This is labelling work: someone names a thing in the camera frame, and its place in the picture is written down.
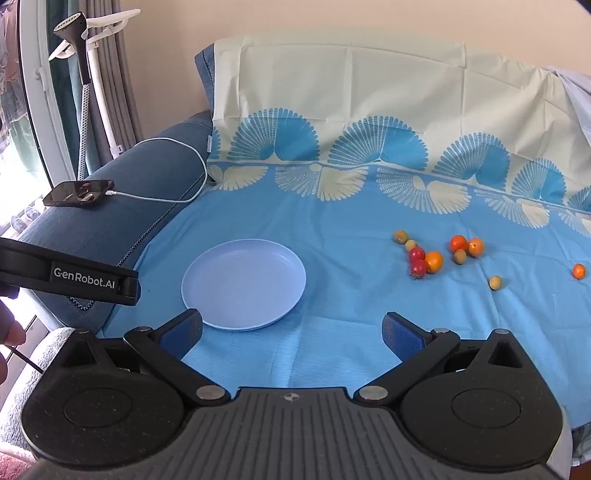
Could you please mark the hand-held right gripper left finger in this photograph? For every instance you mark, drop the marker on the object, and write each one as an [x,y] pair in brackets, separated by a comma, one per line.
[182,334]

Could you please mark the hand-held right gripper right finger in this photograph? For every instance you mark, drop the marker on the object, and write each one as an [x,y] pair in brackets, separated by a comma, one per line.
[404,337]

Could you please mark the light blue round plate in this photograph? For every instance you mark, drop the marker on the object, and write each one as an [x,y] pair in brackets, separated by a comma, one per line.
[244,284]

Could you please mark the small tan round fruit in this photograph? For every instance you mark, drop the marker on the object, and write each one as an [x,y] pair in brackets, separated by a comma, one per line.
[411,244]
[495,282]
[400,237]
[460,256]

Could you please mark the orange cherry tomato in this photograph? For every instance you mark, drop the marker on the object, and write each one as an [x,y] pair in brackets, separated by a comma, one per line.
[475,247]
[458,243]
[434,261]
[578,271]

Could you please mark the person's left hand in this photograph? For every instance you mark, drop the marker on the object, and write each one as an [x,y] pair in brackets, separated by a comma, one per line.
[11,333]

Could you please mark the red cherry tomato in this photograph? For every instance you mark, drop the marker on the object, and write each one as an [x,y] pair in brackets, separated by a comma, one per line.
[417,254]
[419,268]

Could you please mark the black smartphone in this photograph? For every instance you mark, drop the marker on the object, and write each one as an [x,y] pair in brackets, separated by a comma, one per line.
[78,193]

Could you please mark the blue fabric sofa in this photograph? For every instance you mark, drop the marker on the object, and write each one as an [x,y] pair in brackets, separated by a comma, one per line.
[152,170]

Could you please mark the white fleece blanket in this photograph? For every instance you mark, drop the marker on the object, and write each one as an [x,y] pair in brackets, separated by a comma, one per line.
[27,397]

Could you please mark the blue fan-print cloth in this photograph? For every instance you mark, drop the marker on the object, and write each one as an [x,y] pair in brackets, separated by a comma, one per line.
[323,221]

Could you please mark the white steamer stand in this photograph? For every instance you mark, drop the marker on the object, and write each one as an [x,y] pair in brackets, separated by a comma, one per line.
[104,92]

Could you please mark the black garment steamer head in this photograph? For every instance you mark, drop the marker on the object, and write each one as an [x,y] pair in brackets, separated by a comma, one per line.
[76,41]

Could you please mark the pale blue patterned cloth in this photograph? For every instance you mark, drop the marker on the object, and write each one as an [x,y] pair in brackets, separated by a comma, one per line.
[575,92]

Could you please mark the white window frame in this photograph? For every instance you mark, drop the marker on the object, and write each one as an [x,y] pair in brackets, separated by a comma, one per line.
[39,92]

